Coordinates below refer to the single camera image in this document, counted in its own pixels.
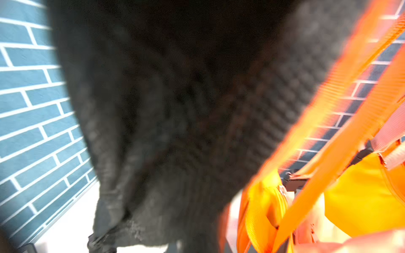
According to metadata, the front orange sling bag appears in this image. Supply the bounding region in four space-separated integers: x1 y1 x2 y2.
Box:
219 1 405 253

